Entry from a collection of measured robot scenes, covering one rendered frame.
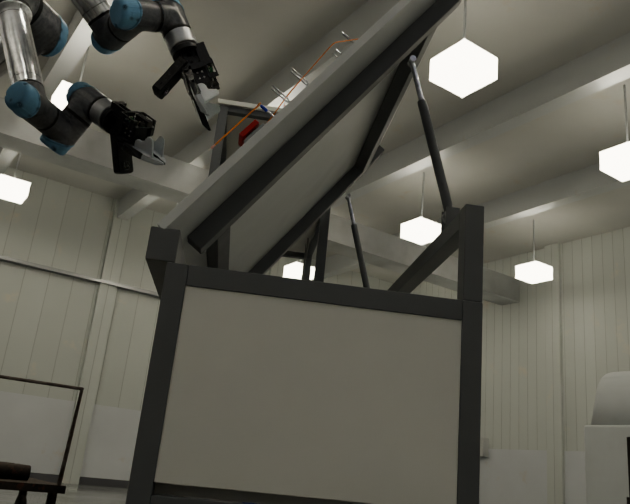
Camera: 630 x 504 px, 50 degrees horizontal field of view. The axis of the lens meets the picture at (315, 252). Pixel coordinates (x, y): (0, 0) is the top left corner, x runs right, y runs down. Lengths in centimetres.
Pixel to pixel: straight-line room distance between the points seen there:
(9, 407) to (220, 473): 1101
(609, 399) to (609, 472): 56
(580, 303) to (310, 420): 1173
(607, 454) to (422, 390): 463
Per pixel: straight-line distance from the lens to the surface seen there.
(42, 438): 1229
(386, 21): 156
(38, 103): 177
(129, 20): 178
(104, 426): 1255
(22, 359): 1225
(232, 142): 309
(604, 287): 1265
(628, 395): 590
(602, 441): 588
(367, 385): 125
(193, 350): 124
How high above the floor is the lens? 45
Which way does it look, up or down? 18 degrees up
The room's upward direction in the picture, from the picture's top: 6 degrees clockwise
